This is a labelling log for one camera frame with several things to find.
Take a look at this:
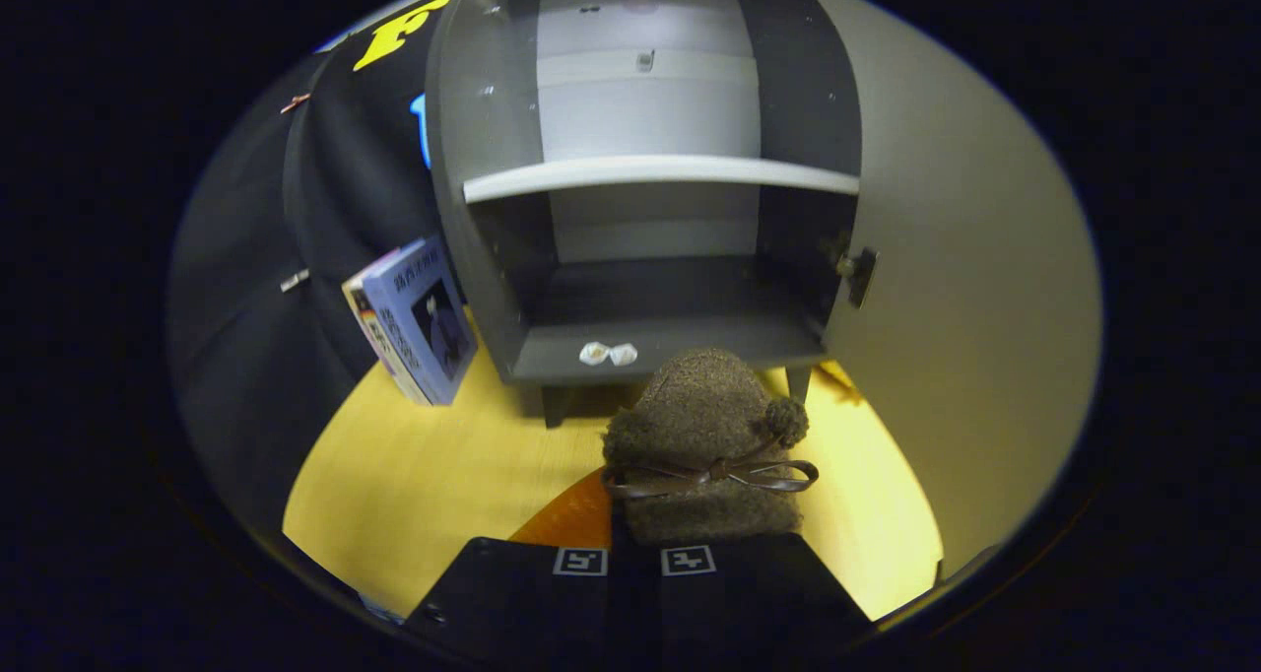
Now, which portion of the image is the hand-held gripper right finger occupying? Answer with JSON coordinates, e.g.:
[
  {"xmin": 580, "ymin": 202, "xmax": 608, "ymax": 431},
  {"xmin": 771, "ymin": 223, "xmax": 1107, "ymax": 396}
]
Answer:
[{"xmin": 635, "ymin": 532, "xmax": 873, "ymax": 658}]

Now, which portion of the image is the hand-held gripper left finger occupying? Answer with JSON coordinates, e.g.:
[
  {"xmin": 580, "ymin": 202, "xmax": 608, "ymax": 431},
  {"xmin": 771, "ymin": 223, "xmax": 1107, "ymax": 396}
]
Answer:
[{"xmin": 404, "ymin": 467, "xmax": 636, "ymax": 658}]

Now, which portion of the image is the brown fuzzy shoe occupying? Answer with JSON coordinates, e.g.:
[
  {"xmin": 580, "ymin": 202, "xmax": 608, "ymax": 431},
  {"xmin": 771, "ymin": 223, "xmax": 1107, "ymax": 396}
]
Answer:
[{"xmin": 601, "ymin": 347, "xmax": 821, "ymax": 547}]

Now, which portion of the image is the beige shoe cabinet door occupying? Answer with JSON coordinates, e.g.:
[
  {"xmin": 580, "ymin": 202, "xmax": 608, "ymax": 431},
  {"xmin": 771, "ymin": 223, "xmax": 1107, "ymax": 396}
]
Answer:
[{"xmin": 788, "ymin": 0, "xmax": 1102, "ymax": 579}]

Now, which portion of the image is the dark grey shoe cabinet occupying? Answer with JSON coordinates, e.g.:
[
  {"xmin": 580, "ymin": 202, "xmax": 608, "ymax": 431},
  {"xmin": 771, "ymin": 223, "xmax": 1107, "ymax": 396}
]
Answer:
[{"xmin": 426, "ymin": 0, "xmax": 868, "ymax": 429}]

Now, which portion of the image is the white cabinet shelf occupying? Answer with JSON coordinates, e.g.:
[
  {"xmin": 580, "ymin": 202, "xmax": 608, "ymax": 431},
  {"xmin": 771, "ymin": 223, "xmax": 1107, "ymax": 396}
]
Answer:
[{"xmin": 463, "ymin": 155, "xmax": 861, "ymax": 205}]

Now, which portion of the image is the blue book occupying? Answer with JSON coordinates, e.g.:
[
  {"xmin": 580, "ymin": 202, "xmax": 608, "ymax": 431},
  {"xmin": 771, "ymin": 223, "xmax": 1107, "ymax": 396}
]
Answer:
[{"xmin": 360, "ymin": 235, "xmax": 480, "ymax": 407}]

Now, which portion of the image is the black backdrop cloth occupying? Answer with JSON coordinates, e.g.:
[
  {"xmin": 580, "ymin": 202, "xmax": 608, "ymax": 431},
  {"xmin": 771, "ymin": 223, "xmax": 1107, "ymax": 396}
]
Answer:
[{"xmin": 167, "ymin": 0, "xmax": 464, "ymax": 535}]

